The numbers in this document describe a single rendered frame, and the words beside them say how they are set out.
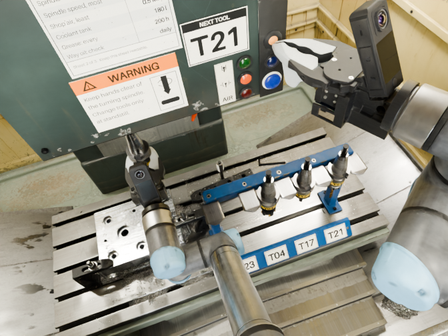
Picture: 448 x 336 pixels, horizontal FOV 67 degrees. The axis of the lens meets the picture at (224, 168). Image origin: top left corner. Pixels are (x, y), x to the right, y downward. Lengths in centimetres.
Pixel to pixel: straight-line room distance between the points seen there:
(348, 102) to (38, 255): 152
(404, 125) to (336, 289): 100
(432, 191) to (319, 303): 91
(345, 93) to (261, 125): 151
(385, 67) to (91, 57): 38
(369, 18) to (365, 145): 123
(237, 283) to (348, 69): 46
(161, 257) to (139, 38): 47
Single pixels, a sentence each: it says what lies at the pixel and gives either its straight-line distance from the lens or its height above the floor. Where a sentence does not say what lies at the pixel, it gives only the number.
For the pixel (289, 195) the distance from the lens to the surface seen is 97.
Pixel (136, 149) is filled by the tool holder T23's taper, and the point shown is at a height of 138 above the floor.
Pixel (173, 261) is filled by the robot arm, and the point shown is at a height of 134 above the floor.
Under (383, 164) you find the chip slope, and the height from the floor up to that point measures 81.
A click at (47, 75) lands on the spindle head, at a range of 52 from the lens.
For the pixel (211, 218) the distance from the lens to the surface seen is 94.
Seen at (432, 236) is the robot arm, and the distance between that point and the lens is 48.
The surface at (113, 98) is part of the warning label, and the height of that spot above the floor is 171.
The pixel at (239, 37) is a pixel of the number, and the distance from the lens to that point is 54.
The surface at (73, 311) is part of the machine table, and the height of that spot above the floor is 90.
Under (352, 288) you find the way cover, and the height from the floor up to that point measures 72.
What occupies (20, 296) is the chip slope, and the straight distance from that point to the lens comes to 168.
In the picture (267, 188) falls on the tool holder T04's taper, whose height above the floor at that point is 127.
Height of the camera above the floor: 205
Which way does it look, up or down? 54 degrees down
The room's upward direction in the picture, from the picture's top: 10 degrees counter-clockwise
